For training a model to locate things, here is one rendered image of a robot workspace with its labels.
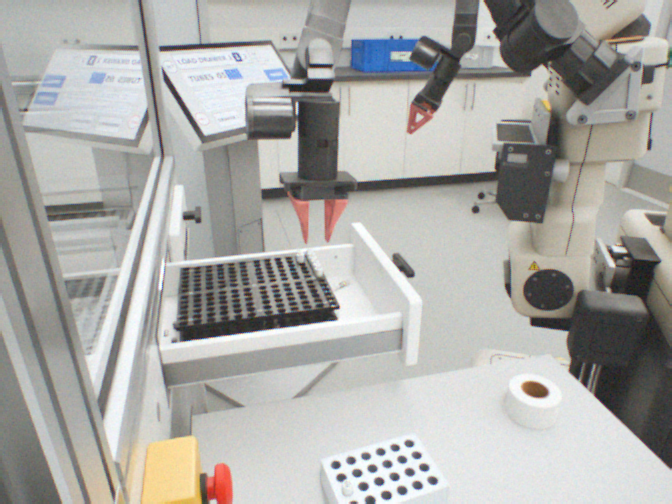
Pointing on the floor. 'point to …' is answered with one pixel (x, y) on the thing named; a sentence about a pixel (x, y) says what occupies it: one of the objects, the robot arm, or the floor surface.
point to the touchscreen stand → (232, 208)
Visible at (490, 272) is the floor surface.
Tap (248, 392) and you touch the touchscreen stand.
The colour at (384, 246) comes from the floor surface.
